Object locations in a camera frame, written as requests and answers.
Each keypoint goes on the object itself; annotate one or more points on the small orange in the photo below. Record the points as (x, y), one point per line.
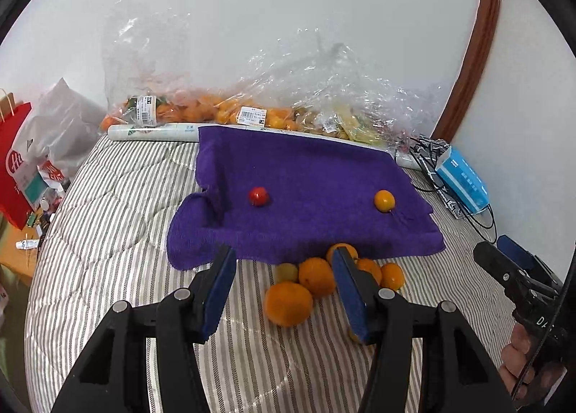
(384, 201)

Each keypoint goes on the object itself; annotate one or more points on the red paper bag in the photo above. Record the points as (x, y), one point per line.
(13, 161)

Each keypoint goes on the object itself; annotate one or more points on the person's right hand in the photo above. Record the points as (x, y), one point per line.
(515, 363)

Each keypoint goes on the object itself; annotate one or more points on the white plastic bag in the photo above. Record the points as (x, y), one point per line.
(63, 125)

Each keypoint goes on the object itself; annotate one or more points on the small red fruit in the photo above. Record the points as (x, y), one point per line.
(258, 196)

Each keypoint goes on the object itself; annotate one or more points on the clear bag of leafy tangerines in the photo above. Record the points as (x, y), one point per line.
(135, 80)

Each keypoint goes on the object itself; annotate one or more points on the white paper roll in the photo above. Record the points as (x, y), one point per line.
(153, 131)

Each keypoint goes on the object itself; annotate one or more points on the large orange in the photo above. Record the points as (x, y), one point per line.
(288, 303)

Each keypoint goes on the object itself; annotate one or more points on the wooden door frame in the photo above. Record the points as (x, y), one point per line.
(477, 35)

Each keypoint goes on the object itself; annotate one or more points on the clear bag of yellow fruit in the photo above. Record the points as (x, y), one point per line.
(360, 93)

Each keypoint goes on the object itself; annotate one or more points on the black white patterned cloth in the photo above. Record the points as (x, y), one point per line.
(432, 147)

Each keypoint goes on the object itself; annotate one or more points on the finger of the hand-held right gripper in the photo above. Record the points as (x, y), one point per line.
(495, 260)
(515, 248)

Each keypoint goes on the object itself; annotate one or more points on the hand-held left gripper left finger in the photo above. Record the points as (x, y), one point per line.
(220, 291)

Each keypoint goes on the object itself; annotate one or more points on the small green fruit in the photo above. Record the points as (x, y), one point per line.
(286, 272)

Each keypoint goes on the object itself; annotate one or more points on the purple towel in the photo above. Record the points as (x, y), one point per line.
(315, 170)

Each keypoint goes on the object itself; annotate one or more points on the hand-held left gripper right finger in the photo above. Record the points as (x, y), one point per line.
(353, 296)

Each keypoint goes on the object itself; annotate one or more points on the blue tissue box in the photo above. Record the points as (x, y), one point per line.
(463, 179)

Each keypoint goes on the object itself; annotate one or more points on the clear bag of brown fruit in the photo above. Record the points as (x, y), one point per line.
(312, 118)

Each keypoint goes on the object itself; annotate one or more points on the clear bag of oranges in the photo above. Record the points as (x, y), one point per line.
(216, 109)

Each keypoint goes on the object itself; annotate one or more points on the red white packet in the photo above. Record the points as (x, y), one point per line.
(51, 172)

